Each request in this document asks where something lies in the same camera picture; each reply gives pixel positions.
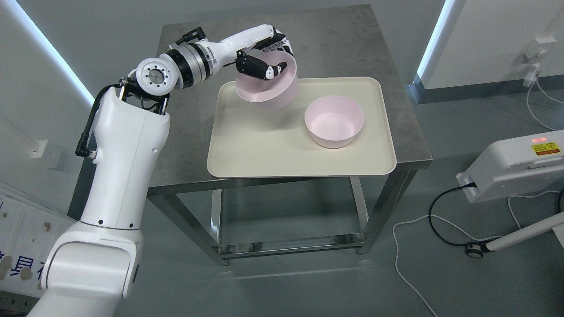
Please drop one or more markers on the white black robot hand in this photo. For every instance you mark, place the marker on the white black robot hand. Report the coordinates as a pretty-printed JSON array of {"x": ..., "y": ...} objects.
[{"x": 235, "y": 50}]

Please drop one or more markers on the pink bowl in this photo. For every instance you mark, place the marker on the pink bowl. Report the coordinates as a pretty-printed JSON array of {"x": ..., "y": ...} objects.
[
  {"x": 333, "y": 121},
  {"x": 273, "y": 94}
]

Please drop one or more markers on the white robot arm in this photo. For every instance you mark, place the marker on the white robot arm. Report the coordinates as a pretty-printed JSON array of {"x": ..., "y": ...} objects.
[{"x": 94, "y": 263}]

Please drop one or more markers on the cream plastic tray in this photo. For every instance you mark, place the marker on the cream plastic tray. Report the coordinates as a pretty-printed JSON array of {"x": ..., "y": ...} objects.
[{"x": 247, "y": 142}]

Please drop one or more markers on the stainless steel table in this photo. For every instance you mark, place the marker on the stainless steel table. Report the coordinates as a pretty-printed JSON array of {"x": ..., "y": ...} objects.
[{"x": 330, "y": 41}]

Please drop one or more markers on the white machine with warning label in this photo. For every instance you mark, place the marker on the white machine with warning label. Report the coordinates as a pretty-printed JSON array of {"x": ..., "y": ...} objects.
[{"x": 514, "y": 166}]

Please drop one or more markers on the white machine leg with caster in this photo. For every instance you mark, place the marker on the white machine leg with caster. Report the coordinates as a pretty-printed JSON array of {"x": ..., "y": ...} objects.
[{"x": 554, "y": 224}]

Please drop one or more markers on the white signboard with blue characters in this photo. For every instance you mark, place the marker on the white signboard with blue characters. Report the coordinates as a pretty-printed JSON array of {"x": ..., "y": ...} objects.
[{"x": 28, "y": 232}]

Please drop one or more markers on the white wall socket left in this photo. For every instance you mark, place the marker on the white wall socket left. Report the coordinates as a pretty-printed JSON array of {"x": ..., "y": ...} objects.
[{"x": 48, "y": 154}]

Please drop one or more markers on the white wall plug adapter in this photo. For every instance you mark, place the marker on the white wall plug adapter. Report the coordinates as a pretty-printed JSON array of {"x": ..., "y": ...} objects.
[{"x": 534, "y": 52}]

